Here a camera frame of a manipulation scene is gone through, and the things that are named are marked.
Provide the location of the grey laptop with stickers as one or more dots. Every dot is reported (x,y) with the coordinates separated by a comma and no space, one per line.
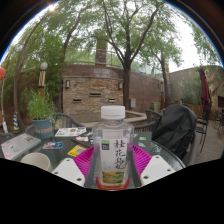
(18,145)

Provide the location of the blue printed card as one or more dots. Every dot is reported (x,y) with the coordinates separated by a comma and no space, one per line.
(52,145)

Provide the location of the green plant in teal pot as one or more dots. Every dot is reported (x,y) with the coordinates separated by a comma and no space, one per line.
(41,110)

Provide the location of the black laptop with stickers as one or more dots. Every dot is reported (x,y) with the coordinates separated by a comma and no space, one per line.
(142,140)

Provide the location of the black wall lantern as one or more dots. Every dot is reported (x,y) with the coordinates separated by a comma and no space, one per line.
(120,85)
(67,84)

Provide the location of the white ribbed mug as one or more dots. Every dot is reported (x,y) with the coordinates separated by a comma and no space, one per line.
(36,160)

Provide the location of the black jacket on chair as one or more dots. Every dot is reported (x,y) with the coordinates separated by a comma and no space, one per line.
(175,128)

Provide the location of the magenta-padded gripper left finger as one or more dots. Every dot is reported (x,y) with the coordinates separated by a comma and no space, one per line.
(68,170)

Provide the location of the white printed booklet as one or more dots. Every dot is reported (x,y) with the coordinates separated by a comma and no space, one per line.
(70,132)

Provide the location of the black metal chair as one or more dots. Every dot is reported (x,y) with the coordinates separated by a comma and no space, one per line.
(203,128)

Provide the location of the folded maroon patio umbrella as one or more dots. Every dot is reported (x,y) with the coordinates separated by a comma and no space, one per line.
(204,88)

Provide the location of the brown globe-topped lamp post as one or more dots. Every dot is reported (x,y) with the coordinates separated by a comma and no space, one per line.
(42,78)

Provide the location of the blue and yellow striped cone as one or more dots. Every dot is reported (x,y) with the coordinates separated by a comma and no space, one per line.
(16,122)

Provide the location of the dark-trunked forked tree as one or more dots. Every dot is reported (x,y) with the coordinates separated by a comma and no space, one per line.
(126,86)

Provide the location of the orange canopy tent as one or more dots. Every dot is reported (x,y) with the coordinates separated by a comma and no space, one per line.
(2,72)

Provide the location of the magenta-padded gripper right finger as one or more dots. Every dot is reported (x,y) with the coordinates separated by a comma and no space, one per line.
(156,168)

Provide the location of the clear white-capped drink bottle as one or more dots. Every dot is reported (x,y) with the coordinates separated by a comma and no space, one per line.
(112,150)

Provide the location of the yellow printed card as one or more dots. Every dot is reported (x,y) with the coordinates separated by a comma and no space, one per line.
(76,151)

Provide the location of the grey wicker chair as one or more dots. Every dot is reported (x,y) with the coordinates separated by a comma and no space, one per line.
(68,120)
(153,118)

